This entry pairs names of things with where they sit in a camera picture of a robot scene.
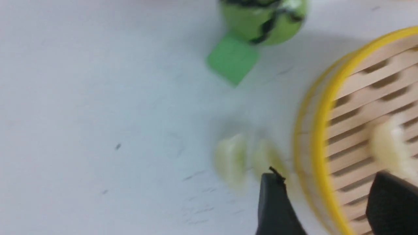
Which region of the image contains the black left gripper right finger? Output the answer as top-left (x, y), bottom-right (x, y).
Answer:
top-left (366, 171), bottom-right (418, 235)

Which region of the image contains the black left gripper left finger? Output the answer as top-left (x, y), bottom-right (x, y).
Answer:
top-left (255, 166), bottom-right (307, 235)

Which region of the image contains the pale green dumpling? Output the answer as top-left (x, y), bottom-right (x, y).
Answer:
top-left (250, 139), bottom-right (289, 182)
top-left (369, 115), bottom-right (417, 182)
top-left (214, 134), bottom-right (247, 192)

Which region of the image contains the bamboo steamer tray yellow rim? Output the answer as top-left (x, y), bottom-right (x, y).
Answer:
top-left (293, 26), bottom-right (418, 235)

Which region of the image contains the green foam cube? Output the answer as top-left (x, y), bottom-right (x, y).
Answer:
top-left (206, 33), bottom-right (259, 86)

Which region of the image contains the green toy watermelon ball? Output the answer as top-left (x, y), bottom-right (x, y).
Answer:
top-left (218, 0), bottom-right (309, 45)

